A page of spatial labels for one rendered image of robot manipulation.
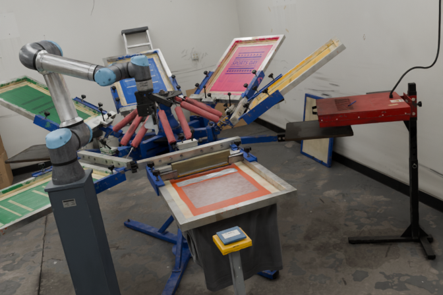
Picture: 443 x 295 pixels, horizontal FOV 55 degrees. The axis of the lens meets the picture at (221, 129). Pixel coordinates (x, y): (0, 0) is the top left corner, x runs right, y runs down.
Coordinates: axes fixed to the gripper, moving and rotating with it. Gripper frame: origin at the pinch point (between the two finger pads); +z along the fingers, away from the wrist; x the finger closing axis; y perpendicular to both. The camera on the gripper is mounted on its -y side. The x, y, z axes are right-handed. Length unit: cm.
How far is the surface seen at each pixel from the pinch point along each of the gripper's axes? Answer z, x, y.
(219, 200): 40.9, -0.1, -23.4
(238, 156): 35, -44, -39
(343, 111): 26, -70, -114
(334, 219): 137, -128, -120
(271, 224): 57, 3, -47
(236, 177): 41, -26, -35
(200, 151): 34, -63, -17
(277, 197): 39, 12, -50
